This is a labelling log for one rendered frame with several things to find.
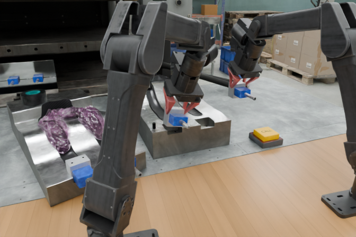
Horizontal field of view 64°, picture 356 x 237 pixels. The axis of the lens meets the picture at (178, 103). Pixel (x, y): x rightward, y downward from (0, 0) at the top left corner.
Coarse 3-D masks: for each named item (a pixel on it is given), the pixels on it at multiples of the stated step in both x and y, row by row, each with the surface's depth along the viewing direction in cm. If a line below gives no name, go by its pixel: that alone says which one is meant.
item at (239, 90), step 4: (236, 84) 101; (240, 84) 102; (244, 84) 103; (228, 88) 105; (232, 88) 102; (236, 88) 101; (240, 88) 101; (244, 88) 101; (228, 92) 105; (232, 92) 103; (236, 92) 101; (240, 92) 98; (244, 92) 99; (248, 92) 99; (232, 96) 103; (236, 96) 103; (240, 96) 99; (244, 96) 99; (248, 96) 96; (252, 96) 95
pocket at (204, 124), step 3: (204, 117) 91; (207, 117) 92; (195, 120) 91; (198, 120) 91; (201, 120) 91; (204, 120) 92; (207, 120) 92; (210, 120) 91; (201, 123) 92; (204, 123) 92; (207, 123) 93; (210, 123) 91; (213, 123) 89; (201, 126) 91; (204, 126) 91; (207, 126) 91; (210, 126) 89; (213, 126) 89
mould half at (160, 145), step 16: (160, 80) 115; (160, 96) 106; (144, 112) 97; (208, 112) 95; (144, 128) 91; (160, 128) 84; (192, 128) 86; (208, 128) 88; (224, 128) 90; (160, 144) 84; (176, 144) 86; (192, 144) 88; (208, 144) 90; (224, 144) 92
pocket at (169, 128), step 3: (165, 126) 87; (168, 126) 88; (165, 129) 88; (168, 129) 88; (171, 129) 89; (174, 129) 89; (177, 129) 89; (180, 129) 87; (168, 132) 87; (171, 132) 87; (174, 132) 87; (177, 132) 85; (180, 132) 85
